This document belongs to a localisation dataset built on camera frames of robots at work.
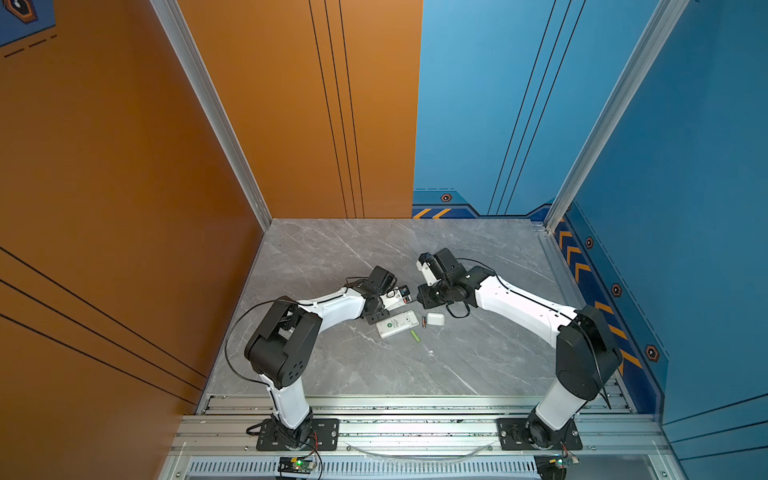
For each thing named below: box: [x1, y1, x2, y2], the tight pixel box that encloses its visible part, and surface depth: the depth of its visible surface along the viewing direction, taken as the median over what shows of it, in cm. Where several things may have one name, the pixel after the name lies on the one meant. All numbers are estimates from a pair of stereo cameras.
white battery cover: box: [427, 312, 445, 326], surface depth 96 cm
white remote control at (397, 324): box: [376, 310, 420, 339], surface depth 93 cm
